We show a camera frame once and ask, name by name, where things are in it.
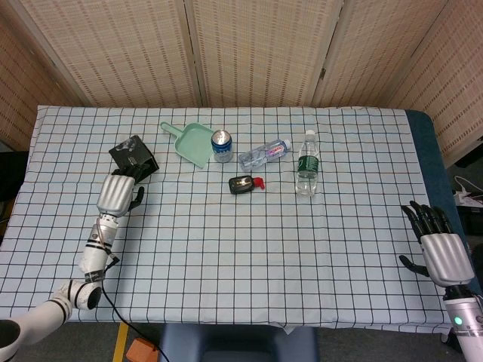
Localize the black cable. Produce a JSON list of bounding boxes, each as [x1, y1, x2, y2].
[[98, 254, 169, 362]]

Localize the black cardboard box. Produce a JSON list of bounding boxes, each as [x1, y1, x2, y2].
[[108, 135, 159, 178]]

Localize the woven beige folding screen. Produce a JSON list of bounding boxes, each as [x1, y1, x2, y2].
[[0, 0, 483, 167]]

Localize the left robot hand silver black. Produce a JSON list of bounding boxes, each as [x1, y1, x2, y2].
[[96, 162, 146, 219]]

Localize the clear bottle green label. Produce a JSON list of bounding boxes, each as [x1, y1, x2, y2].
[[295, 130, 321, 197]]

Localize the white cables and plug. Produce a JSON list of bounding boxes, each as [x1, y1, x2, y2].
[[452, 175, 483, 208]]

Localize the green plastic dustpan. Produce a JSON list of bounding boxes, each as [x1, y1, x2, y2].
[[160, 121, 215, 169]]

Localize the dark blue chair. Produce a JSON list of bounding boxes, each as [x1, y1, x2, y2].
[[158, 324, 320, 362]]

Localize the orange block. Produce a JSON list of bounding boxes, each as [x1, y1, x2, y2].
[[125, 337, 159, 362]]

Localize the blue drink can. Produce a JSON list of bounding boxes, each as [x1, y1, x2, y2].
[[211, 129, 234, 164]]

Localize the dark furniture piece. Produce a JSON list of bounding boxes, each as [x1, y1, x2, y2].
[[0, 150, 30, 201]]

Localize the blue padded table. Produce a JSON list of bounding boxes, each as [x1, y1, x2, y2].
[[405, 109, 483, 295]]

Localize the clear bottle pink label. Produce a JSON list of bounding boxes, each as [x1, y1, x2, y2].
[[238, 138, 292, 171]]

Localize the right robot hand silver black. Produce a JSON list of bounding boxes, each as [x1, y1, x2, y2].
[[398, 201, 475, 287]]

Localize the white black checkered tablecloth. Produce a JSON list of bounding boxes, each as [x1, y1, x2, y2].
[[0, 104, 460, 335]]

